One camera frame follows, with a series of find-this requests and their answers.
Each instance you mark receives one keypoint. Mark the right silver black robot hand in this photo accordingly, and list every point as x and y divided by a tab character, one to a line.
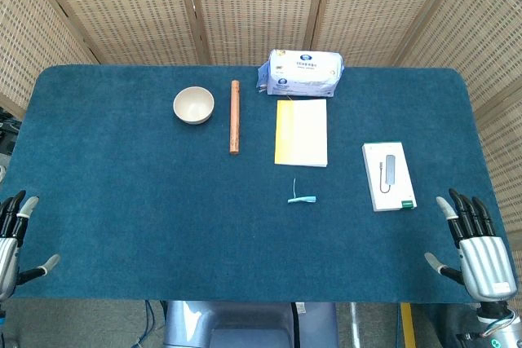
485	262

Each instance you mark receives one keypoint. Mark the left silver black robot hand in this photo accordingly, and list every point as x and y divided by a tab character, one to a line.
9	254

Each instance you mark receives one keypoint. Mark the small light blue tool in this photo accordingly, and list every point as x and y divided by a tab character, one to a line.
302	200

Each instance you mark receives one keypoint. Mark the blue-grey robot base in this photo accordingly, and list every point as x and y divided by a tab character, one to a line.
244	327

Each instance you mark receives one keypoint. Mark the yellow floor tape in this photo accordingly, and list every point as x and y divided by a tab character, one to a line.
408	327

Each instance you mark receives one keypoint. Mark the black equipment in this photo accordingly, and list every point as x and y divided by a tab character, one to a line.
8	136

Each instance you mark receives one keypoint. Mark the white usb hub box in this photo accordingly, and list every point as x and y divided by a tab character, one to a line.
389	177

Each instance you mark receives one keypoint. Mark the dark blue table mat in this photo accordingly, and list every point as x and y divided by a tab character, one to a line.
122	181

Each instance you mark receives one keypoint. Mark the bamboo folding screen panel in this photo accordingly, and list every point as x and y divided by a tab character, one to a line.
489	38
122	10
257	1
375	10
28	38

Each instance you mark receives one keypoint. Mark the yellow white notebook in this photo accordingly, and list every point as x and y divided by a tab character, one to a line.
303	132

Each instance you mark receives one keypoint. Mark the beige bowl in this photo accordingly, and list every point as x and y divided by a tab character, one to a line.
193	105

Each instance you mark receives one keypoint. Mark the white blue tissue pack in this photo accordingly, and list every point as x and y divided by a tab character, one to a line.
302	75

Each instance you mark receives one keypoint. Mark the brown wooden stick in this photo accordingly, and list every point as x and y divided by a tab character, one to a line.
235	120

